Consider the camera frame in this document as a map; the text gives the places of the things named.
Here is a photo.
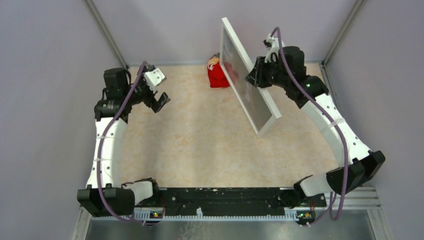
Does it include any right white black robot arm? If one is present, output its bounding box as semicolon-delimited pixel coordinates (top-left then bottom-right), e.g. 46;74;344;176
245;43;386;208

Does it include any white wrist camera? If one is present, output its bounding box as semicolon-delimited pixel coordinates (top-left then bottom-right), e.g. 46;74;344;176
143;68;167;94
263;34;285;63

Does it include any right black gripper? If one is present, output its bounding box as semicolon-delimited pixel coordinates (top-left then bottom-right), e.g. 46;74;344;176
244;56;288;90

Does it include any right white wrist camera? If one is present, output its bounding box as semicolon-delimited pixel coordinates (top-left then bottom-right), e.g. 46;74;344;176
263;34;285;63

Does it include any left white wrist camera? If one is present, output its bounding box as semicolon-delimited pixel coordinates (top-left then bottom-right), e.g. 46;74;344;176
143;68;167;94

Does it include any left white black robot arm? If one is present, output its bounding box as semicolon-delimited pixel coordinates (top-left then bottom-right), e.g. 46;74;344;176
76;61;170;222

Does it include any light wooden picture frame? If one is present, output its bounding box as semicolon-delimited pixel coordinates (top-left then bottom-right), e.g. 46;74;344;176
219;16;283;137

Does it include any crumpled red cloth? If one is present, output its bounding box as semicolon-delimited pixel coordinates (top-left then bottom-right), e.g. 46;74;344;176
206;52;230;88

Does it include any aluminium rail with cable duct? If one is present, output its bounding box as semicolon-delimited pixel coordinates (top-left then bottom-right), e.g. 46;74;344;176
71;186;393;240

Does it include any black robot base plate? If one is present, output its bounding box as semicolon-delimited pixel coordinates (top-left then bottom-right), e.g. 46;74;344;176
137;187;327;217

